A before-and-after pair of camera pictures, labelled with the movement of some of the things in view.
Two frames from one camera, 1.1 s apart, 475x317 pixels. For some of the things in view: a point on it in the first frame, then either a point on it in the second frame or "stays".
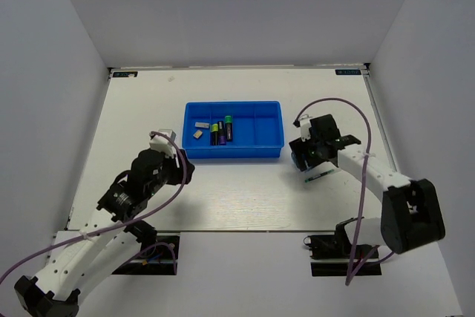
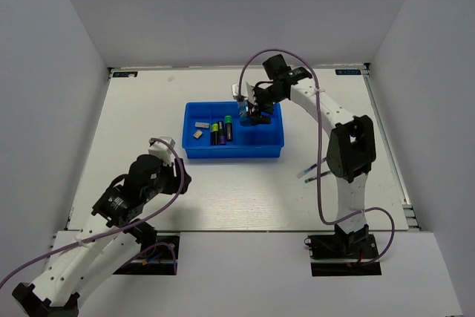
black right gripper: x=299 y=148 to x=257 y=119
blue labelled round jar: x=295 y=160 to x=244 y=113
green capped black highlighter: x=228 y=128 stays
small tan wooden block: x=197 y=134 stays
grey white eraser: x=202 y=125 stays
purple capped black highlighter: x=222 y=133 stays
